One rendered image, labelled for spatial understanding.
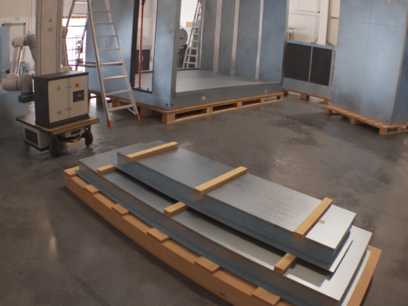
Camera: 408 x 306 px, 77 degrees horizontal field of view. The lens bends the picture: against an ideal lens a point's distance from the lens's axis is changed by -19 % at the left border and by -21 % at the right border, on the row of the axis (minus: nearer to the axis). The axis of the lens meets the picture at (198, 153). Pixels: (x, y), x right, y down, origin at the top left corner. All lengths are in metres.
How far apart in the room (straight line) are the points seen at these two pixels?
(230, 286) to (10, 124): 3.54
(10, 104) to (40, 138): 1.05
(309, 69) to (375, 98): 2.36
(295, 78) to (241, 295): 7.08
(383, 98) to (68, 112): 5.36
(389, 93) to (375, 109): 0.48
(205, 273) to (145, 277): 0.34
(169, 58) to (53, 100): 1.89
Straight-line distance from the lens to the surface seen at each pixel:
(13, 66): 3.88
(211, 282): 1.62
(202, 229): 1.68
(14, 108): 4.31
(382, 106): 6.29
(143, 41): 9.94
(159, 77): 4.60
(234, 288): 1.54
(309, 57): 8.06
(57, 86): 3.27
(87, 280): 1.74
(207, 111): 5.04
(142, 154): 2.19
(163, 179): 1.97
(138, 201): 1.96
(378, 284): 2.02
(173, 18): 4.42
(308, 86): 8.07
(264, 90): 6.59
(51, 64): 3.70
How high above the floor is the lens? 1.20
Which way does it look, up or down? 21 degrees down
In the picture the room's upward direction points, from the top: 4 degrees clockwise
